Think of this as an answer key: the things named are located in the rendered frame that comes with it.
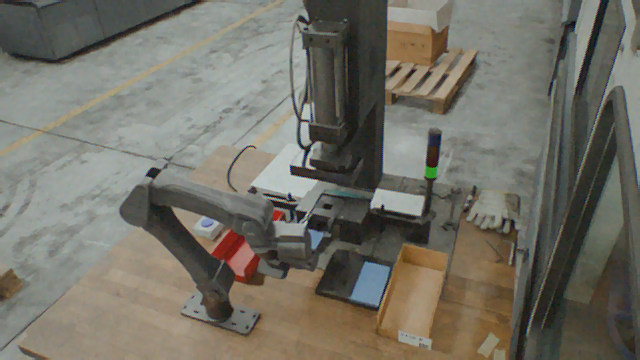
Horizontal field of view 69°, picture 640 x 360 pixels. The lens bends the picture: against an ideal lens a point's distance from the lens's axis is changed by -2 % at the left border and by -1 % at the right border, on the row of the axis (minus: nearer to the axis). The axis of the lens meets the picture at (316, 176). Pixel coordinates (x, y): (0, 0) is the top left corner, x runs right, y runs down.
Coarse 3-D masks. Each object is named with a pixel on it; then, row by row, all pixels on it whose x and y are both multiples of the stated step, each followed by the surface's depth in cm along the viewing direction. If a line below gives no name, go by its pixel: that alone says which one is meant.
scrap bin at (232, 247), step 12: (276, 216) 142; (228, 240) 134; (240, 240) 139; (216, 252) 129; (228, 252) 135; (240, 252) 134; (252, 252) 134; (228, 264) 131; (240, 264) 130; (252, 264) 125; (240, 276) 124; (252, 276) 126
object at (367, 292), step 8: (368, 264) 125; (376, 264) 125; (368, 272) 123; (376, 272) 123; (384, 272) 123; (360, 280) 121; (368, 280) 121; (384, 280) 120; (360, 288) 119; (368, 288) 118; (376, 288) 118; (352, 296) 117; (360, 296) 117; (368, 296) 116; (376, 296) 116; (368, 304) 113; (376, 304) 111
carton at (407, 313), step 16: (400, 256) 121; (416, 256) 125; (432, 256) 123; (400, 272) 125; (416, 272) 125; (432, 272) 124; (400, 288) 120; (416, 288) 120; (432, 288) 120; (384, 304) 110; (400, 304) 116; (416, 304) 116; (432, 304) 116; (384, 320) 112; (400, 320) 112; (416, 320) 112; (432, 320) 104; (384, 336) 109; (400, 336) 107; (416, 336) 105
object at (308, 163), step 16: (352, 128) 136; (320, 144) 128; (352, 144) 130; (304, 160) 129; (320, 160) 122; (336, 160) 121; (352, 160) 128; (304, 176) 128; (320, 176) 126; (336, 176) 124; (352, 176) 122
